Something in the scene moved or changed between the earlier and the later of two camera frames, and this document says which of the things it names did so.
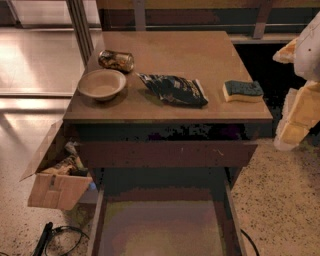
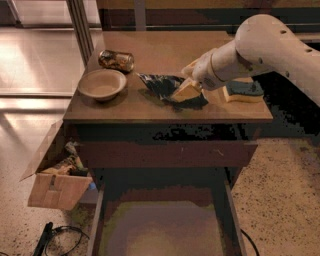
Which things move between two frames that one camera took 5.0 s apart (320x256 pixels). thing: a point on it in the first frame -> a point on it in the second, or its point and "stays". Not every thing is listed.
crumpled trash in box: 69,164 stays
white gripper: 309,57 -> 204,71
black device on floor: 44,239 stays
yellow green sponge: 248,91 stays
